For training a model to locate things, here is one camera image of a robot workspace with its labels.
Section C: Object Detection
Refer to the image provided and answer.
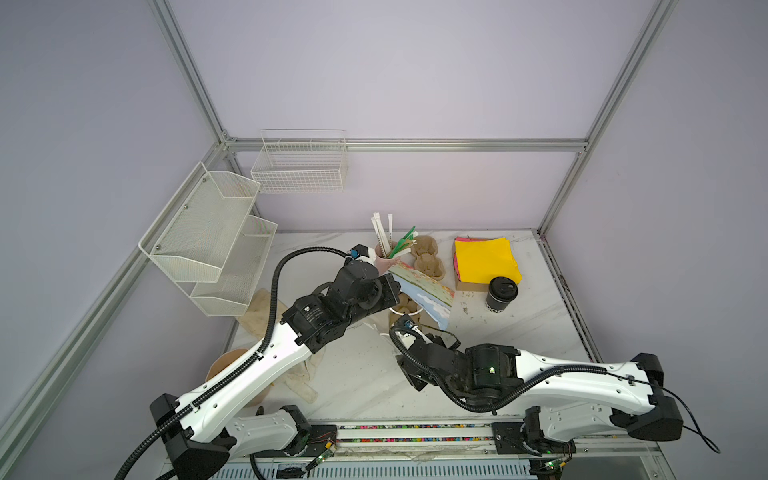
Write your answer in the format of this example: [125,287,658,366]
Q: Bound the painted paper gift bag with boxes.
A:
[388,263,455,329]

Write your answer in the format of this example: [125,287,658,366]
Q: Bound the paper coffee cup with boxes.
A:
[485,276,519,313]

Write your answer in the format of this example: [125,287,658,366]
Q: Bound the brown pulp cup carrier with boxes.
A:
[388,293,423,327]

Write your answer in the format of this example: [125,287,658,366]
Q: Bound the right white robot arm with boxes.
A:
[389,327,684,452]

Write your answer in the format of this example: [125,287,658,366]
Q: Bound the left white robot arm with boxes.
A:
[150,260,400,479]

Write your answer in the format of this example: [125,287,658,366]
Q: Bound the pink straw bucket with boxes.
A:
[375,241,396,259]

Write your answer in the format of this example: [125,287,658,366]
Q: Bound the stacked brown cup carriers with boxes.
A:
[411,235,445,281]

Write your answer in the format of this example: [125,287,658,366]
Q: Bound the cardboard napkin box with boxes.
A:
[456,281,488,292]

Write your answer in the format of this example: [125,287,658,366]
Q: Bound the brown paper bag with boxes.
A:
[237,288,271,339]

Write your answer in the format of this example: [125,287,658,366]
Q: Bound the yellow napkin stack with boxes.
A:
[454,237,522,284]

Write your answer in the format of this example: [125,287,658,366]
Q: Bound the lower white mesh shelf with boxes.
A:
[190,215,278,317]

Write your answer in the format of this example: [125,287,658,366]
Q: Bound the white mesh shelf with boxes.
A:
[138,163,260,283]
[190,215,278,317]

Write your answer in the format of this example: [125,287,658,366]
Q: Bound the paper bowl of greens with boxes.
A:
[205,348,274,408]

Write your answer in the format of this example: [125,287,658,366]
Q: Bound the upper white mesh shelf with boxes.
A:
[138,163,260,283]

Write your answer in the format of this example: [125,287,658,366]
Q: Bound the white wire basket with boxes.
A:
[251,129,348,194]

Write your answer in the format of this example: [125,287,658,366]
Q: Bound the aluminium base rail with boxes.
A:
[179,416,661,464]

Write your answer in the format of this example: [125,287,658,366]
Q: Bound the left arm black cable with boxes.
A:
[113,245,352,480]

